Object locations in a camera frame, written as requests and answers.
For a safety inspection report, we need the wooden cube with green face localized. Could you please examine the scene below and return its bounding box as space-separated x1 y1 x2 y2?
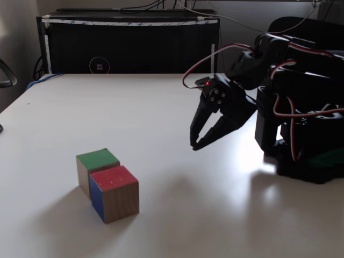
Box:
76 147 121 200

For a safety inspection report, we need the wooden cube with red face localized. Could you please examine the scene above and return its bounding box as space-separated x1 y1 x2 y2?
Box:
89 165 140 225

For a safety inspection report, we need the black computer case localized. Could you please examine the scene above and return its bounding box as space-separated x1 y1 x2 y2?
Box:
36 8 221 75

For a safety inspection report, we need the white printed tape strip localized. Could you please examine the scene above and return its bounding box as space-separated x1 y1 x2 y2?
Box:
41 15 219 27

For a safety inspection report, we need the black chair armrest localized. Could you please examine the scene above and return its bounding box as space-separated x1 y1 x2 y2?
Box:
0 58 18 88

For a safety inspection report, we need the red white black servo wire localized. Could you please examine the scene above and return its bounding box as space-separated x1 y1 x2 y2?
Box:
182 44 255 89
272 60 344 162

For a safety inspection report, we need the grey cable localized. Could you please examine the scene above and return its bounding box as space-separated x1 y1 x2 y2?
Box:
198 0 318 33

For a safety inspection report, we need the black cable bundle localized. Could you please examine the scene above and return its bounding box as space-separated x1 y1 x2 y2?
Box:
119 0 190 14

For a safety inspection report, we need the blue cable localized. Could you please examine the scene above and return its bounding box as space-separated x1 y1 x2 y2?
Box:
25 72 65 91

